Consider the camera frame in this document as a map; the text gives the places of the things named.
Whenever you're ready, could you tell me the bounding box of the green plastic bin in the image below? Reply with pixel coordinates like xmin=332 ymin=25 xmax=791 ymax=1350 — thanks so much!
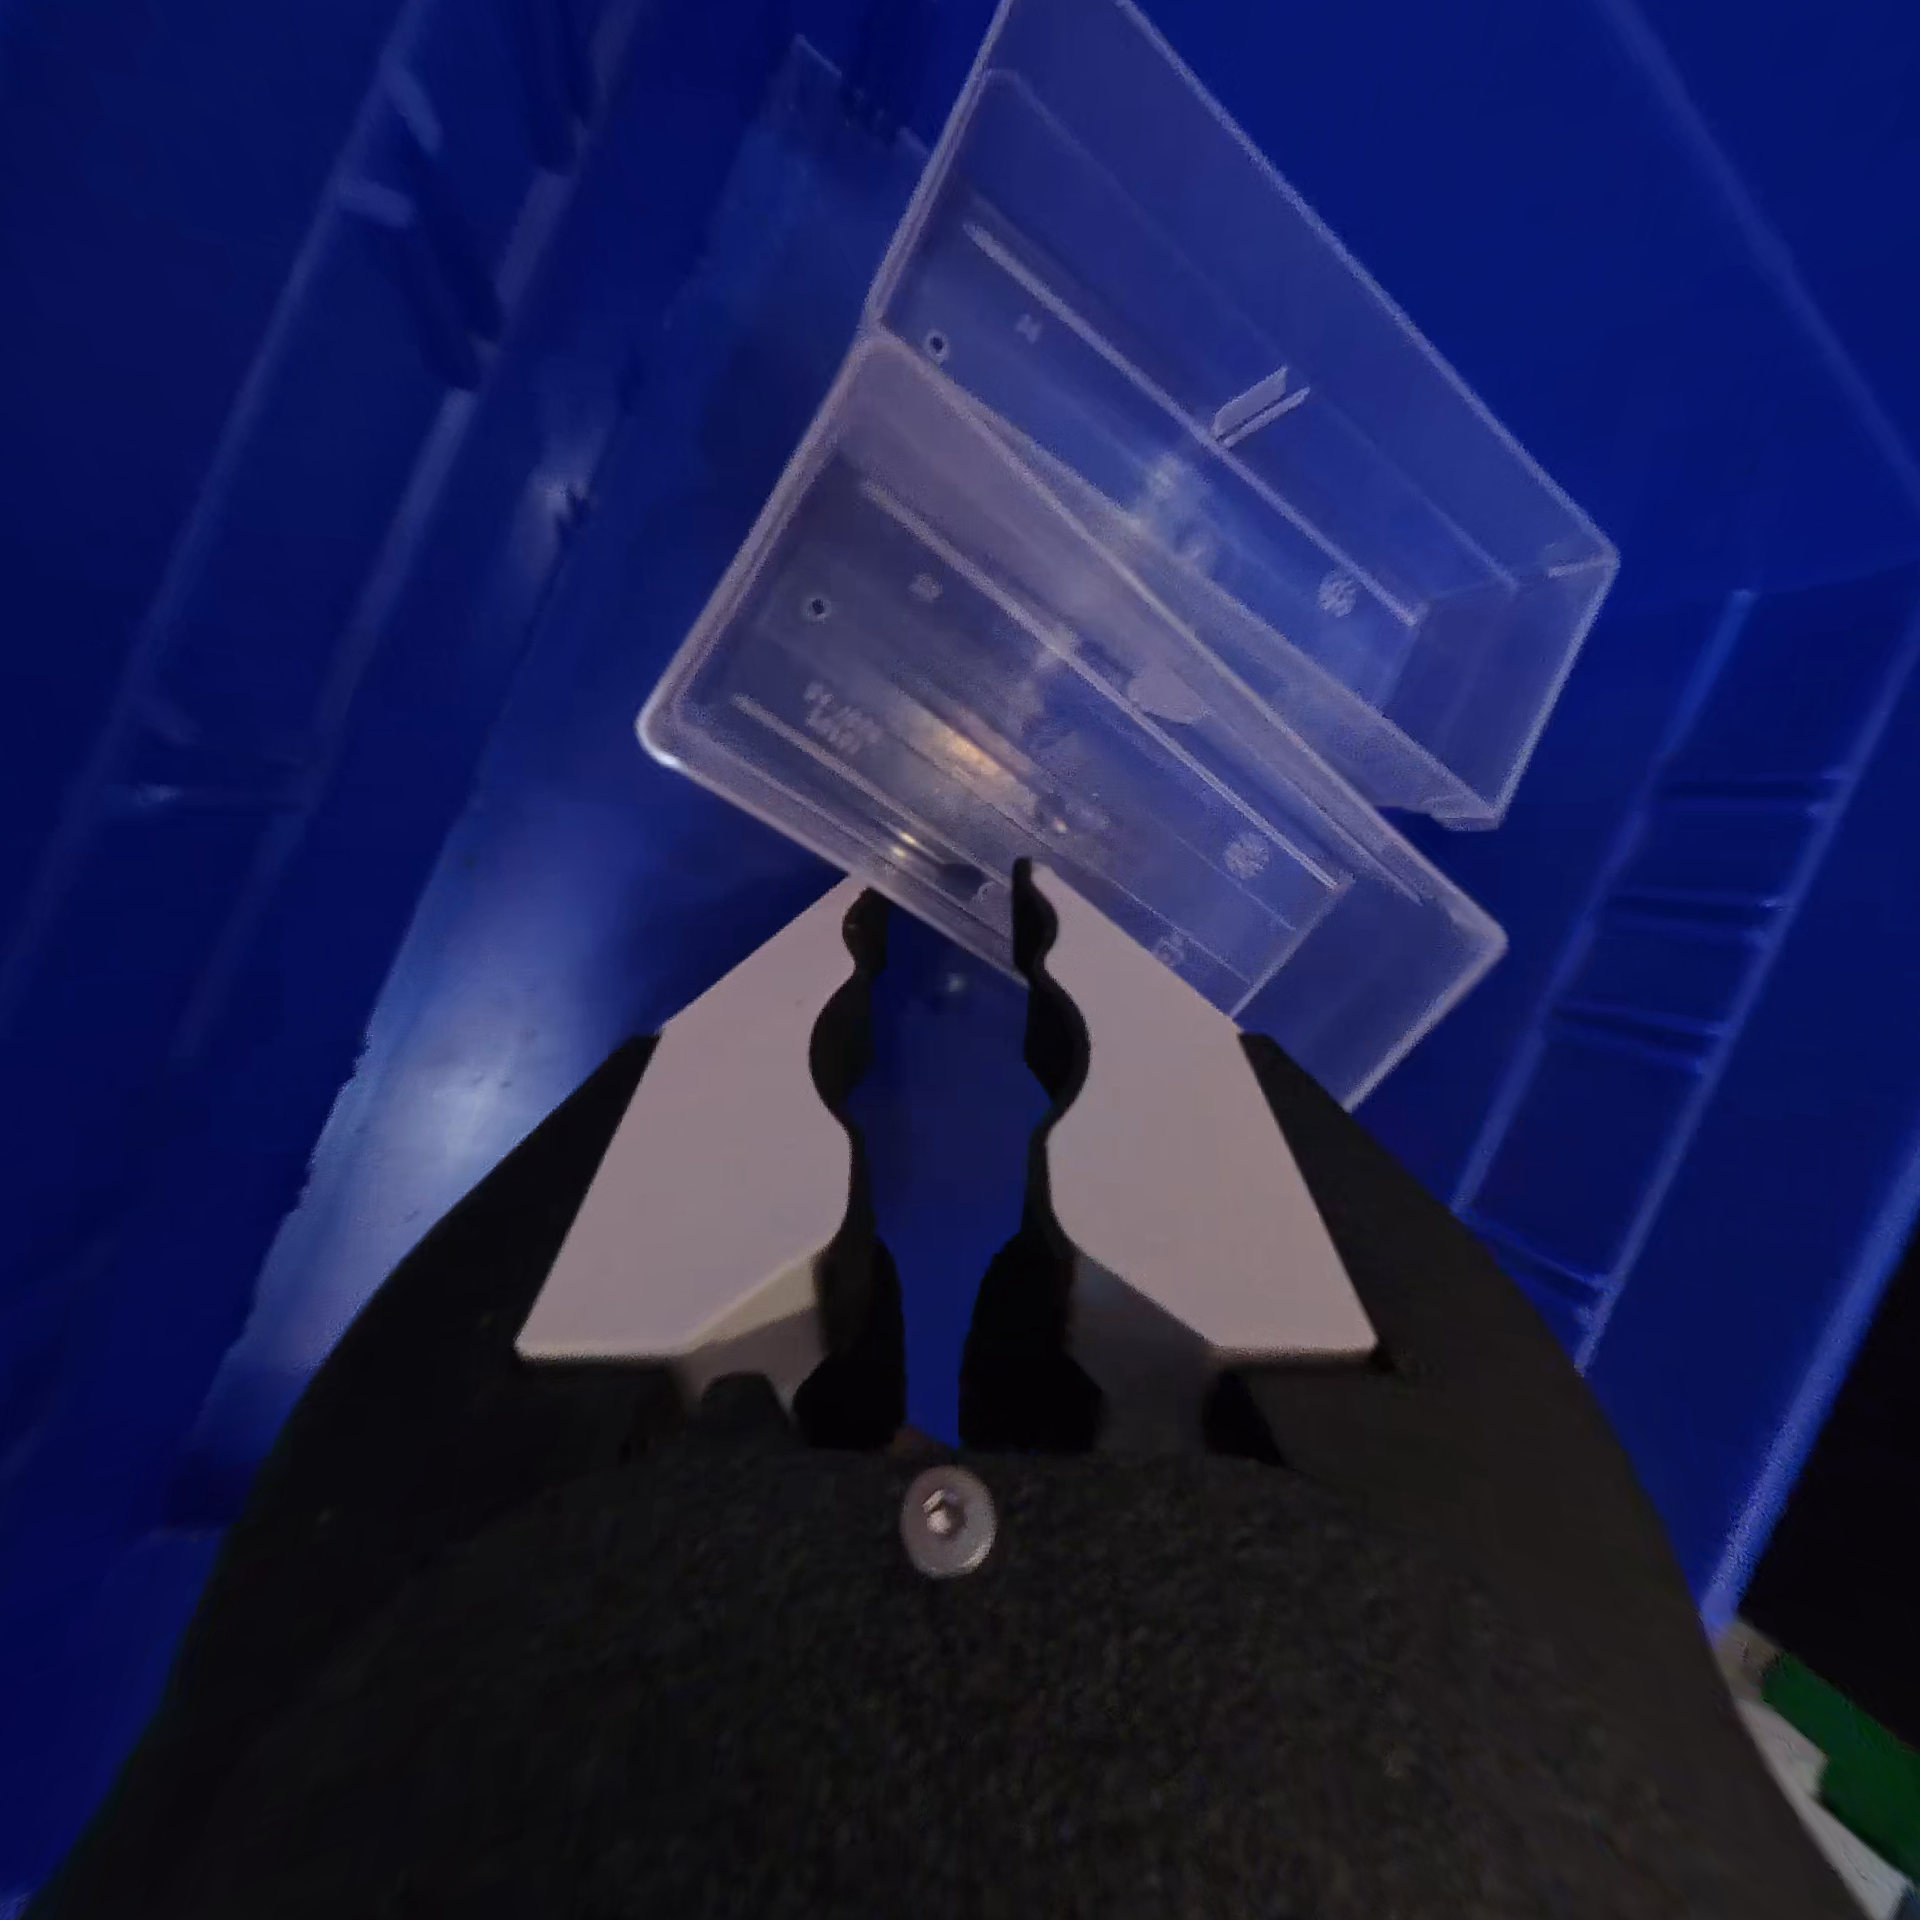
xmin=1762 ymin=1650 xmax=1920 ymax=1830

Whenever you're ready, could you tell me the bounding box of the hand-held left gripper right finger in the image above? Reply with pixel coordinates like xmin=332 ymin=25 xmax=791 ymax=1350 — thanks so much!
xmin=955 ymin=853 xmax=1381 ymax=1454

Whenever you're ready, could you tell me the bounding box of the blue plastic bin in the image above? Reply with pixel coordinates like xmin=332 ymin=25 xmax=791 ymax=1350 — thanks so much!
xmin=0 ymin=0 xmax=1920 ymax=1920

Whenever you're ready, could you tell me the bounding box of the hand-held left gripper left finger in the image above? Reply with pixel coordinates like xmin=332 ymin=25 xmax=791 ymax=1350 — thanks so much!
xmin=514 ymin=878 xmax=911 ymax=1454

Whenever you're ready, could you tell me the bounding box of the clear plastic drawer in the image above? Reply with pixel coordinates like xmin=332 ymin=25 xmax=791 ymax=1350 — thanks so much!
xmin=861 ymin=0 xmax=1621 ymax=830
xmin=634 ymin=331 xmax=1510 ymax=1111

